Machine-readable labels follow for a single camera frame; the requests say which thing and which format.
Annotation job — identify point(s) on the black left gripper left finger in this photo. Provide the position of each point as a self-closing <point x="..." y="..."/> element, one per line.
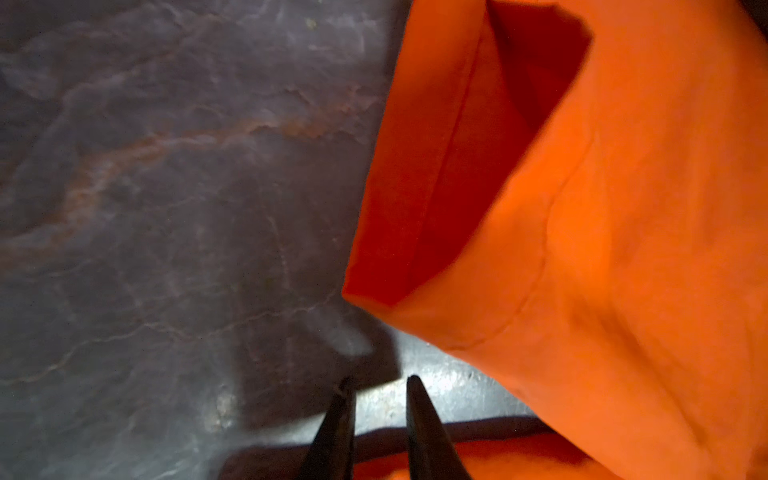
<point x="331" y="454"/>

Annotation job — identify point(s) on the orange shorts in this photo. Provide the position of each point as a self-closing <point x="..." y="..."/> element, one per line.
<point x="571" y="196"/>

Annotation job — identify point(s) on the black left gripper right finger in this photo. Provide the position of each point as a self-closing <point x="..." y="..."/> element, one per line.
<point x="431" y="453"/>

